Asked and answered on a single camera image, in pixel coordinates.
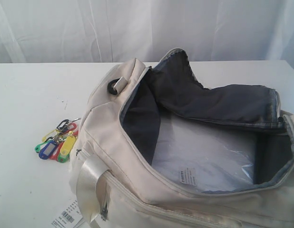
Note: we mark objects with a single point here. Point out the cream fabric duffel bag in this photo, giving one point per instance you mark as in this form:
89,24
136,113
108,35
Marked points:
111,162

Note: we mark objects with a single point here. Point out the white background curtain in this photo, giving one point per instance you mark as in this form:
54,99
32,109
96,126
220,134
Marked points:
37,31

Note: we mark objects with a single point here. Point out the colourful key tag bunch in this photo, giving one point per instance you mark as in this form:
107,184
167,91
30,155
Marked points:
58,144

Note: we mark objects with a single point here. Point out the white barcode label tag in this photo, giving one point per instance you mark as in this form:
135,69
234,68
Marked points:
69,217

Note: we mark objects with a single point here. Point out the clear plastic packaging bag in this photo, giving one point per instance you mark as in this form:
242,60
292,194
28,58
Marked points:
204,158

